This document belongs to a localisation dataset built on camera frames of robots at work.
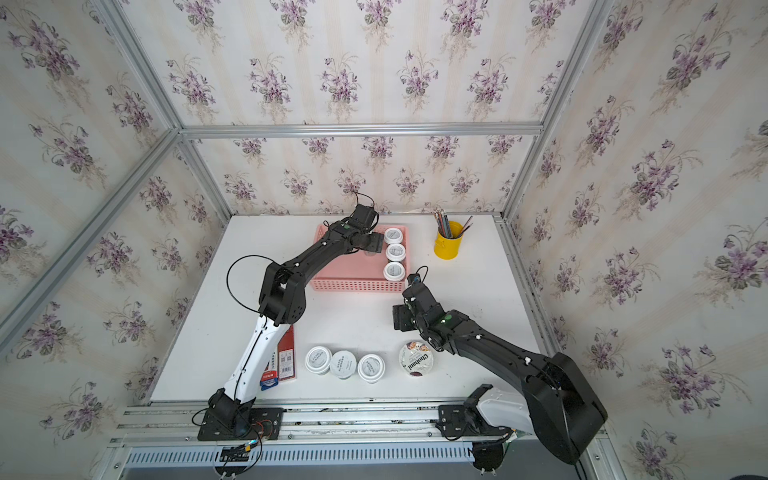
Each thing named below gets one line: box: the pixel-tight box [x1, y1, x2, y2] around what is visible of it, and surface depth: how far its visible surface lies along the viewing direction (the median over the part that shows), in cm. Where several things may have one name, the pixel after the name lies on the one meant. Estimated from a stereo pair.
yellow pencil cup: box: [434, 220, 463, 260], surface depth 104 cm
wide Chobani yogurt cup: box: [398, 341, 435, 377], surface depth 80 cm
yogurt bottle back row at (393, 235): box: [384, 227, 403, 244], surface depth 106 cm
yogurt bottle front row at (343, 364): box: [330, 350, 357, 380], surface depth 78 cm
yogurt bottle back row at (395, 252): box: [386, 243, 406, 262], surface depth 102 cm
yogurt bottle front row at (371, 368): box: [357, 353, 386, 384], surface depth 77 cm
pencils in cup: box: [434, 208, 474, 238], surface depth 102 cm
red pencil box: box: [278, 324, 296, 381], surface depth 83 cm
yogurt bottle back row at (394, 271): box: [383, 261, 406, 281], surface depth 97 cm
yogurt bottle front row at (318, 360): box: [304, 345, 333, 375], surface depth 79 cm
